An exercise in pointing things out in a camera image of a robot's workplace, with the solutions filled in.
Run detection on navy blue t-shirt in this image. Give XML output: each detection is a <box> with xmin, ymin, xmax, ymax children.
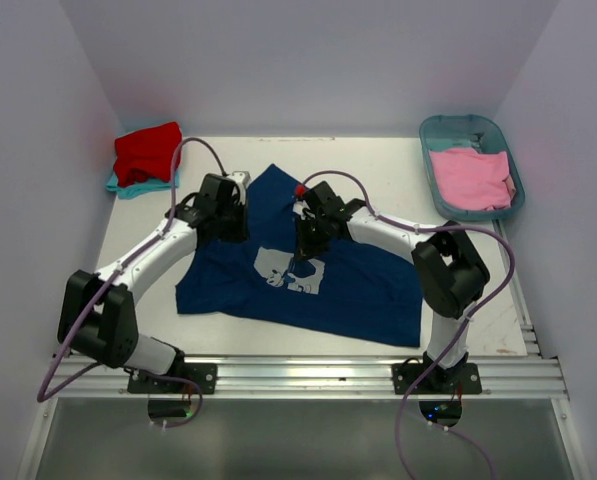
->
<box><xmin>176</xmin><ymin>165</ymin><xmax>423</xmax><ymax>348</ymax></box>

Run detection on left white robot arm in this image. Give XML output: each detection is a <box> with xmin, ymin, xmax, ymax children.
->
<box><xmin>58</xmin><ymin>171</ymin><xmax>251</xmax><ymax>393</ymax></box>

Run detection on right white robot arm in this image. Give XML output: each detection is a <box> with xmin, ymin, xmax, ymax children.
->
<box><xmin>294</xmin><ymin>182</ymin><xmax>490</xmax><ymax>393</ymax></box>

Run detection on red folded t-shirt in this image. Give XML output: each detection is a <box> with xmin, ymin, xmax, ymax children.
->
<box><xmin>113</xmin><ymin>122</ymin><xmax>182</xmax><ymax>188</ymax></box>

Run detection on teal folded t-shirt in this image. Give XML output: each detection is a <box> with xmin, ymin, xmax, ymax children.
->
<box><xmin>106</xmin><ymin>172</ymin><xmax>171</xmax><ymax>200</ymax></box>

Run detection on teal t-shirt in basket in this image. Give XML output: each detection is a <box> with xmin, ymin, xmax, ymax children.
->
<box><xmin>425</xmin><ymin>133</ymin><xmax>482</xmax><ymax>152</ymax></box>

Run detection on teal plastic basket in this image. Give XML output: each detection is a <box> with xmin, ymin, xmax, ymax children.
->
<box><xmin>419</xmin><ymin>114</ymin><xmax>525</xmax><ymax>222</ymax></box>

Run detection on pink t-shirt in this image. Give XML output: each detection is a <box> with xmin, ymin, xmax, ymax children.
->
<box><xmin>430</xmin><ymin>147</ymin><xmax>516</xmax><ymax>211</ymax></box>

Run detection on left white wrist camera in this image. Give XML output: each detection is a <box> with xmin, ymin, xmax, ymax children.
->
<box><xmin>227</xmin><ymin>171</ymin><xmax>251</xmax><ymax>191</ymax></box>

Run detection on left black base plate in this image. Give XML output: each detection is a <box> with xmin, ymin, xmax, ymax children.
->
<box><xmin>127</xmin><ymin>363</ymin><xmax>218</xmax><ymax>395</ymax></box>

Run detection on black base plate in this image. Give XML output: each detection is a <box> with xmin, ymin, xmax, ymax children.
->
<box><xmin>127</xmin><ymin>363</ymin><xmax>218</xmax><ymax>395</ymax></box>
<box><xmin>391</xmin><ymin>355</ymin><xmax>483</xmax><ymax>395</ymax></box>

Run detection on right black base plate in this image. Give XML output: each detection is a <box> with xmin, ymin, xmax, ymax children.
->
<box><xmin>391</xmin><ymin>355</ymin><xmax>483</xmax><ymax>395</ymax></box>

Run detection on aluminium mounting rail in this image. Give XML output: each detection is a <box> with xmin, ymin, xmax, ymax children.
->
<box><xmin>40</xmin><ymin>219</ymin><xmax>572</xmax><ymax>401</ymax></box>

